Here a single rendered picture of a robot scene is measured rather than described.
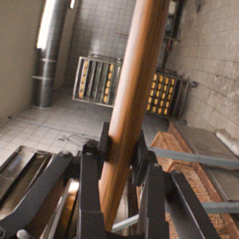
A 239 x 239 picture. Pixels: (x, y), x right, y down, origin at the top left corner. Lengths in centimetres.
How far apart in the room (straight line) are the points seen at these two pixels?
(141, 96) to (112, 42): 502
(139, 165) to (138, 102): 5
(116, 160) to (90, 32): 512
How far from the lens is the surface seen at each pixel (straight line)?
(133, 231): 145
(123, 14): 528
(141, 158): 16
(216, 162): 139
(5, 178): 179
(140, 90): 17
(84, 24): 532
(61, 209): 129
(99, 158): 16
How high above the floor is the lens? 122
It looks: 4 degrees down
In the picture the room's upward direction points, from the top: 79 degrees counter-clockwise
